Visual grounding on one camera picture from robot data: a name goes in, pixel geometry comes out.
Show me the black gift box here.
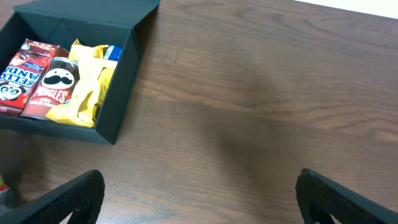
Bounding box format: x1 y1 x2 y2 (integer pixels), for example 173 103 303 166
1 0 159 144

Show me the blue Oreo cookie pack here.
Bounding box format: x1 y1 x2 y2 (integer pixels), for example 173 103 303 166
103 45 123 61

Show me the small Pringles can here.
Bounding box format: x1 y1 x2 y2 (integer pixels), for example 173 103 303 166
21 57 80 119

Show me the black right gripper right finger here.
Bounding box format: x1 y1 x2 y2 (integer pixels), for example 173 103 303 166
295 169 397 224

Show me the red Hello Panda box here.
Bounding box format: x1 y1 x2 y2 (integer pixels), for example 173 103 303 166
1 39 69 116

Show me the yellow snack bar wrapper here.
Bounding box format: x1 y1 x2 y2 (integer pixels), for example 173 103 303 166
46 58 118 128

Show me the small yellow snack packet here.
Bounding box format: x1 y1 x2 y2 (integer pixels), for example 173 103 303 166
68 39 109 62

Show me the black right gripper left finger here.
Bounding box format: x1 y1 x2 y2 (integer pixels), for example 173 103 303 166
1 169 105 224

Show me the green Haribo gummy bag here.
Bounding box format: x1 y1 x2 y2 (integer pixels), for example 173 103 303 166
0 175 10 200

